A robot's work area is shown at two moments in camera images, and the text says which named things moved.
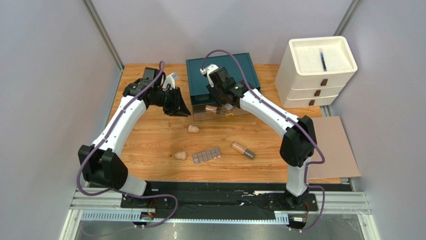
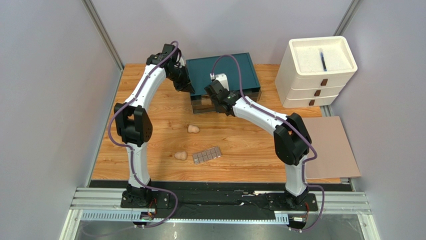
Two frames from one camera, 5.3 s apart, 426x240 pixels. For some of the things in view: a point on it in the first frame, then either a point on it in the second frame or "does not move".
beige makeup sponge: (192, 128) does not move
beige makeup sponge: (181, 155) does not move
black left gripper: (179, 108) -> (186, 85)
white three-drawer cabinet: (314, 71) does not move
